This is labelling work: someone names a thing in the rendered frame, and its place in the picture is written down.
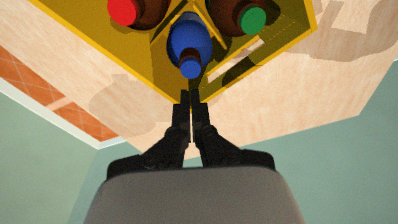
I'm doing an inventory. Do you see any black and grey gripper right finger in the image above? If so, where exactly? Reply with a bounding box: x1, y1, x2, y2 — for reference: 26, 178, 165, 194
191, 89, 275, 169

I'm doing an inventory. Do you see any brown bottle with green cap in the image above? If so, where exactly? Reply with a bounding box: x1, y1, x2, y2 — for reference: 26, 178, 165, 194
205, 0, 266, 37

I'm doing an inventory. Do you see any brown bottle with red cap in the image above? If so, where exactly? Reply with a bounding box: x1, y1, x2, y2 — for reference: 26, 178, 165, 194
107, 0, 171, 31

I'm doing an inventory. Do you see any blue bottle with brown label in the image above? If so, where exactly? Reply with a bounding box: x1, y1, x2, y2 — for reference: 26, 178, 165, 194
166, 11, 213, 79

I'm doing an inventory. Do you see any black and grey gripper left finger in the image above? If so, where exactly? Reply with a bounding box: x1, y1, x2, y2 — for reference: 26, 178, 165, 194
106, 89, 191, 179

